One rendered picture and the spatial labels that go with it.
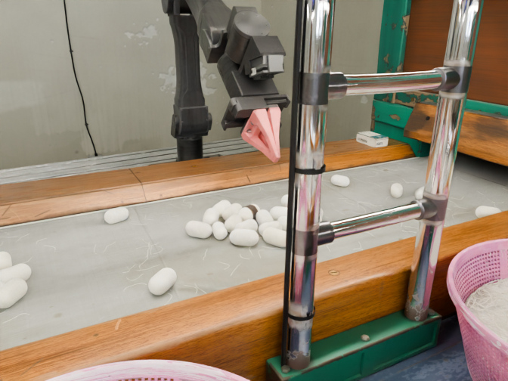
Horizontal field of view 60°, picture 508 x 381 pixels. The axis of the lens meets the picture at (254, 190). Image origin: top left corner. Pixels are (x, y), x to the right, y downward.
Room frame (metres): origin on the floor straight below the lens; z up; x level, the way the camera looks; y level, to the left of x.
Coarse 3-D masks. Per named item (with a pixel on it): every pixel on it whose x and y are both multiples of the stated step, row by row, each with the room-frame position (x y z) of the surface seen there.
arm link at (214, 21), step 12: (168, 0) 0.99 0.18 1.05; (192, 0) 0.90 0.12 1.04; (204, 0) 0.86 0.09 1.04; (216, 0) 0.87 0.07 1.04; (168, 12) 1.01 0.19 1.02; (192, 12) 0.90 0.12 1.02; (204, 12) 0.82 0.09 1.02; (216, 12) 0.83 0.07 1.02; (228, 12) 0.84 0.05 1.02; (204, 24) 0.81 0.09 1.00; (216, 24) 0.79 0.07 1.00; (216, 36) 0.78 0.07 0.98
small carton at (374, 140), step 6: (360, 132) 0.94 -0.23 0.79; (366, 132) 0.94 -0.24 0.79; (372, 132) 0.94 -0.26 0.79; (360, 138) 0.93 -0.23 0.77; (366, 138) 0.91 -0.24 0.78; (372, 138) 0.90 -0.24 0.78; (378, 138) 0.89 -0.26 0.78; (384, 138) 0.90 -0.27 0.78; (372, 144) 0.89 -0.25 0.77; (378, 144) 0.89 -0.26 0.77; (384, 144) 0.90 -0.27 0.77
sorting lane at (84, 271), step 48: (240, 192) 0.68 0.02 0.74; (336, 192) 0.69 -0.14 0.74; (384, 192) 0.69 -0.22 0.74; (480, 192) 0.70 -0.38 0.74; (0, 240) 0.50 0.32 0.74; (48, 240) 0.50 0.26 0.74; (96, 240) 0.50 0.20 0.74; (144, 240) 0.51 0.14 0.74; (192, 240) 0.51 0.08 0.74; (336, 240) 0.51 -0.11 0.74; (384, 240) 0.51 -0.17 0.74; (48, 288) 0.39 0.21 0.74; (96, 288) 0.40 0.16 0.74; (144, 288) 0.40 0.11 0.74; (192, 288) 0.40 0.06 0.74; (0, 336) 0.32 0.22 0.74; (48, 336) 0.32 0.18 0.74
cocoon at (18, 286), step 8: (16, 280) 0.38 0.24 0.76; (0, 288) 0.36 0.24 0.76; (8, 288) 0.36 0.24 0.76; (16, 288) 0.37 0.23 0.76; (24, 288) 0.38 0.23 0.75; (0, 296) 0.35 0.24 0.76; (8, 296) 0.36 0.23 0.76; (16, 296) 0.36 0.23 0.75; (0, 304) 0.35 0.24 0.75; (8, 304) 0.35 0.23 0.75
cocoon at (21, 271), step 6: (18, 264) 0.41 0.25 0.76; (24, 264) 0.41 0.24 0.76; (6, 270) 0.40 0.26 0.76; (12, 270) 0.40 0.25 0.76; (18, 270) 0.40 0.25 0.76; (24, 270) 0.40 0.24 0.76; (30, 270) 0.41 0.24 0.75; (0, 276) 0.39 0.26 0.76; (6, 276) 0.39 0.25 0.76; (12, 276) 0.39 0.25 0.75; (18, 276) 0.40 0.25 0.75; (24, 276) 0.40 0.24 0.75; (6, 282) 0.39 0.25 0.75
